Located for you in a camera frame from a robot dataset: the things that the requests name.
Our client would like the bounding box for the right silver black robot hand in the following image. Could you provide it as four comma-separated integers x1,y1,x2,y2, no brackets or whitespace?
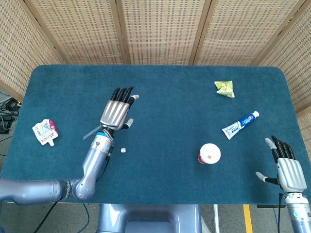
255,135,308,194

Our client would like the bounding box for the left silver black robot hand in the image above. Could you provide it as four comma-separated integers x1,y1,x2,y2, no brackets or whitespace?
99,86,140,133

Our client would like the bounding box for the transparent plastic ruler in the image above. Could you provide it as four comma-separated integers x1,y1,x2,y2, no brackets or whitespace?
83,125,102,141

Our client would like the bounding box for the teal table cloth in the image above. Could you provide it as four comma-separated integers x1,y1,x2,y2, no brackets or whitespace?
0,64,311,206

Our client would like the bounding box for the blue white toothpaste tube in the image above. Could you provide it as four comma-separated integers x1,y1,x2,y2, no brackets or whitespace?
222,111,260,140

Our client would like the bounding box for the pink white spout pouch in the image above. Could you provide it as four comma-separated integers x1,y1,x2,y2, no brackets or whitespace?
32,118,59,147

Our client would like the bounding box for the red paper cup white lid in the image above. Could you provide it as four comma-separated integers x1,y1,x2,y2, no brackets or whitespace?
197,143,222,165

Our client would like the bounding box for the white table leg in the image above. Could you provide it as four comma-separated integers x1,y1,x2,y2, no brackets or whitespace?
213,204,221,233

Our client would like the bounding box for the woven wicker screen panel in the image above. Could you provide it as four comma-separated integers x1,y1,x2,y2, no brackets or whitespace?
188,0,309,66
115,0,213,66
252,0,311,170
24,0,131,66
0,0,62,102

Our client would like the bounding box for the blue-grey robot torso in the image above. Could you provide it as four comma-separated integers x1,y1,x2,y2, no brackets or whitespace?
97,203,202,233

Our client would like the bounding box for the green crumpled snack packet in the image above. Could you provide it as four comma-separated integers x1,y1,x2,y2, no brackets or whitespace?
214,80,236,99

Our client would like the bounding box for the black power adapter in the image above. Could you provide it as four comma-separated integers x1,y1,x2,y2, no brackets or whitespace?
0,116,16,134

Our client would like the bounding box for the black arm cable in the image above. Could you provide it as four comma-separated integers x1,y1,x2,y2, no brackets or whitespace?
276,193,284,233
31,200,60,233

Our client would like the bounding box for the black floor cable bundle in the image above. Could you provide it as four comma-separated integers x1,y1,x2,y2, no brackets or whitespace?
0,96,23,116

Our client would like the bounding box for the blue cable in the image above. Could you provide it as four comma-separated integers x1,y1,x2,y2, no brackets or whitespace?
82,203,91,233

